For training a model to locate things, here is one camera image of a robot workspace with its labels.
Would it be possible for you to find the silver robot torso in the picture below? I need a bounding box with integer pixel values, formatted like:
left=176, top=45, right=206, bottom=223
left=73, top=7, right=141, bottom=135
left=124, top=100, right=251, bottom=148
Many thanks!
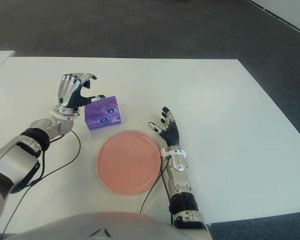
left=0, top=211, right=181, bottom=240

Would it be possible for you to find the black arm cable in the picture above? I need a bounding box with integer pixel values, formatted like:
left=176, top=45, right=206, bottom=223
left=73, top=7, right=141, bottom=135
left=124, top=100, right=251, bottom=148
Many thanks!
left=139, top=156, right=171, bottom=221
left=1, top=129, right=82, bottom=234

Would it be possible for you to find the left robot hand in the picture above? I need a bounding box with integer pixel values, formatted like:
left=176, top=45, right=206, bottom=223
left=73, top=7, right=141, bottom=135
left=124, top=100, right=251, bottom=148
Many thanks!
left=56, top=72, right=107, bottom=114

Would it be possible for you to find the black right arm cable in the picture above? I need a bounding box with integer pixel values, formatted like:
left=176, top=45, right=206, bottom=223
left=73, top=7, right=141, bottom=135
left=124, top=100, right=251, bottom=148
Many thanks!
left=139, top=156, right=171, bottom=221

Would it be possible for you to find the pink round plate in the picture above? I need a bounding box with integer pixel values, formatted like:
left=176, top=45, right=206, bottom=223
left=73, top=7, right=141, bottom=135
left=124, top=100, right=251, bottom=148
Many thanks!
left=96, top=129, right=163, bottom=197

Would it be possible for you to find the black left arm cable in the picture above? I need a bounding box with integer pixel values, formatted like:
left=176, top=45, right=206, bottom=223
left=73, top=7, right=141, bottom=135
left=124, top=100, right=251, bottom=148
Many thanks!
left=1, top=129, right=82, bottom=234

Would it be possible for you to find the purple tissue paper pack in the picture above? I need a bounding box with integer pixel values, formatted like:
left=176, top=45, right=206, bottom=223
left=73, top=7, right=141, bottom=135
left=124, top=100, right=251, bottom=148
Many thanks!
left=84, top=95, right=123, bottom=132

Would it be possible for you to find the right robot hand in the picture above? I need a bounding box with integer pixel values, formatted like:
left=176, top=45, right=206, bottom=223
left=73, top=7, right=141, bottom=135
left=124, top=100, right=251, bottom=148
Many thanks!
left=147, top=106, right=180, bottom=147

